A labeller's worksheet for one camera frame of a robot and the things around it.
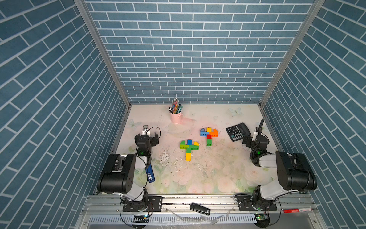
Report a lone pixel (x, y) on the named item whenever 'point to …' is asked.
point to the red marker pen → (287, 211)
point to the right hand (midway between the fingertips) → (255, 136)
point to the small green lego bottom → (182, 142)
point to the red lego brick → (208, 136)
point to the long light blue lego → (204, 133)
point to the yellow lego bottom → (196, 143)
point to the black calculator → (237, 132)
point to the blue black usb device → (151, 177)
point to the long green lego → (188, 150)
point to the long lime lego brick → (184, 146)
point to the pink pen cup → (176, 118)
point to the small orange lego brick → (215, 131)
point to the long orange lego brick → (214, 134)
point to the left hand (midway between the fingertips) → (150, 133)
